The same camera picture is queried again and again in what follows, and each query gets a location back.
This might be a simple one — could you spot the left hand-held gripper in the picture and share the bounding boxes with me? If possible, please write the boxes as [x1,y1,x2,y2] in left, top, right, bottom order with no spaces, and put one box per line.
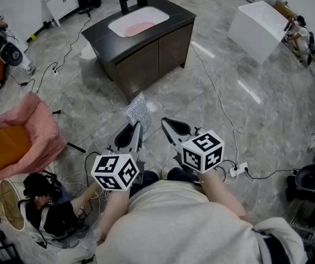
[91,120,145,193]

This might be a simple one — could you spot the person's right forearm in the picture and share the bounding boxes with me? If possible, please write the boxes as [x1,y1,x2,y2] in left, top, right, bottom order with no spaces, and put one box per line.
[199,171,248,218]

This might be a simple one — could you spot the white bathtub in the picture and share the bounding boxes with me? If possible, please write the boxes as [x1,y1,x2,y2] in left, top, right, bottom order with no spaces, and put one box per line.
[226,1,290,66]

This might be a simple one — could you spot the silver mesh scrubber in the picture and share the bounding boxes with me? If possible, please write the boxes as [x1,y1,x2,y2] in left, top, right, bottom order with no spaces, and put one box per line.
[124,93,152,135]

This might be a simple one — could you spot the person's dark trousers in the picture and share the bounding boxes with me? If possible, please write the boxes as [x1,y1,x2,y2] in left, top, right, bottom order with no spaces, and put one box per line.
[129,166,202,198]

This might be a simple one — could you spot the dark wooden sink cabinet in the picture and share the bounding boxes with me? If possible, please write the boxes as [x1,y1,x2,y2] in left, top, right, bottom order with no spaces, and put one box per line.
[81,0,197,103]

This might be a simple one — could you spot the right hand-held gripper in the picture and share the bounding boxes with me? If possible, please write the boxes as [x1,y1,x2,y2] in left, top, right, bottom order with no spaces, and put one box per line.
[161,117,225,174]

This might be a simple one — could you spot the white sink basin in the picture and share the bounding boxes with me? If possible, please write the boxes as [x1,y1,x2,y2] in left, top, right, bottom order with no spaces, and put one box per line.
[107,6,170,39]

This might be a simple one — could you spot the person's white shoes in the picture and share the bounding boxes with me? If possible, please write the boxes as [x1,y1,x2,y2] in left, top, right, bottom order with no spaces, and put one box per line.
[149,167,172,180]

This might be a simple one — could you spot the long black cable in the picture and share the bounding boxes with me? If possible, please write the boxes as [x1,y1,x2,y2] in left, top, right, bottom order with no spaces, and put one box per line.
[32,11,92,95]

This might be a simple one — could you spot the black faucet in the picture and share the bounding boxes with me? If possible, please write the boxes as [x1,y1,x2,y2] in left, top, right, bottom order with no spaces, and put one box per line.
[118,0,137,15]

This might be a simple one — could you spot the person's white shirt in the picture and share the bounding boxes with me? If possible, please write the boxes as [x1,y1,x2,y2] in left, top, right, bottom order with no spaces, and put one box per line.
[95,179,308,264]

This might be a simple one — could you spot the orange cushion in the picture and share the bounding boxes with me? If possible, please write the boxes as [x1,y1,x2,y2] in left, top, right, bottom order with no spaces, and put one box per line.
[0,125,34,175]

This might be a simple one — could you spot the black chair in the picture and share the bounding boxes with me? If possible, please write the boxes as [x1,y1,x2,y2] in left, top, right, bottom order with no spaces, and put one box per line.
[285,163,315,203]

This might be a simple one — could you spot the long white cable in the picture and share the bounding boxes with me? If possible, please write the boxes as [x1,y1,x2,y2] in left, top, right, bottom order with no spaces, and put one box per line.
[189,42,245,165]

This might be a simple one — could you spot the person's left forearm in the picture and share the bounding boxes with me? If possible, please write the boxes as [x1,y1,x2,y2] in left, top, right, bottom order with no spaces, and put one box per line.
[98,185,131,238]

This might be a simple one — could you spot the metal wire rack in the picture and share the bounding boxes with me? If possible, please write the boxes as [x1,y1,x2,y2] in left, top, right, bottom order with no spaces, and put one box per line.
[288,199,315,260]

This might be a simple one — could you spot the white cabinet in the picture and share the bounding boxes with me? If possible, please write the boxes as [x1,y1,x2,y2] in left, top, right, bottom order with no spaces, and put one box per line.
[41,0,81,28]

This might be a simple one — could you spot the round wicker-framed mirror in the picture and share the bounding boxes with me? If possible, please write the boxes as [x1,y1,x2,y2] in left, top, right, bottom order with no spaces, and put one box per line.
[0,178,26,233]

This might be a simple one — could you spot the pink armchair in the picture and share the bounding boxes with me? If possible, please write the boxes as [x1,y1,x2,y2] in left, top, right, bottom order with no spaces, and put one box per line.
[0,91,68,185]

